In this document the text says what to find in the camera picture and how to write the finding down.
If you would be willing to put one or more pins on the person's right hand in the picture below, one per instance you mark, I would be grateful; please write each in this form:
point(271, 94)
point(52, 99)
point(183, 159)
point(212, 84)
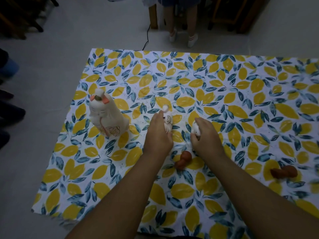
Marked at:
point(209, 144)

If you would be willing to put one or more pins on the person's left hand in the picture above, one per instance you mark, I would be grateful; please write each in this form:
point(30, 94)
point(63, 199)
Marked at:
point(157, 139)

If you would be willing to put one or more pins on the person's right thumb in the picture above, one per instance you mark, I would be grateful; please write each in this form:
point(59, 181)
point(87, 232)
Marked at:
point(194, 141)

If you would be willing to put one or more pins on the person's left thumb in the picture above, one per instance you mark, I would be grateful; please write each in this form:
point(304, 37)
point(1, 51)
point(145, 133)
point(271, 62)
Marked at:
point(169, 139)

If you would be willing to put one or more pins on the small white rabbit figurine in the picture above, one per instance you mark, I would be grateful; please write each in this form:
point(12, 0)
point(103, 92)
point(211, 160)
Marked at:
point(196, 129)

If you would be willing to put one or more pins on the small white swirl figurine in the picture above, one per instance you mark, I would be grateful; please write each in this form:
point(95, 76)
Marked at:
point(168, 119)

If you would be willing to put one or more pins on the person's right forearm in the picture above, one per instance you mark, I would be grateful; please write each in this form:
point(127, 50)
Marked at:
point(249, 196)

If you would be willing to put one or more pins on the person's left forearm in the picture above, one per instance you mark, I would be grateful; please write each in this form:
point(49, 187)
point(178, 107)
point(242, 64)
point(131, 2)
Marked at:
point(124, 196)

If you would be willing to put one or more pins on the brown gourd figurine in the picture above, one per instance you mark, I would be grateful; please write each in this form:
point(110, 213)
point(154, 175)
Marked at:
point(185, 158)
point(284, 172)

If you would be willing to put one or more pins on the lemon leaf print tablecloth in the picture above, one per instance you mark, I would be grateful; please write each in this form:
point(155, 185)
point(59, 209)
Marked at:
point(224, 97)

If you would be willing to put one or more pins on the large white cat figurine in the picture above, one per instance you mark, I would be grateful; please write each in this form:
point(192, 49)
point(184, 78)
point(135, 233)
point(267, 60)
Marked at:
point(107, 116)

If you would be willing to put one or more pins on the wooden table leg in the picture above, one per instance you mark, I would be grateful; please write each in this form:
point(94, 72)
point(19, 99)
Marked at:
point(153, 16)

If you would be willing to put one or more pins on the dark wooden furniture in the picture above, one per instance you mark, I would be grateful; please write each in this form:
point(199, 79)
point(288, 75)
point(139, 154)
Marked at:
point(239, 12)

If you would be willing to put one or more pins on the blue object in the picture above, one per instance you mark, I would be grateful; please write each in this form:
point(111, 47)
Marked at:
point(8, 68)

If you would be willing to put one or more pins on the dark chair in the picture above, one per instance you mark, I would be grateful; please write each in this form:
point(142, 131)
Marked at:
point(22, 14)

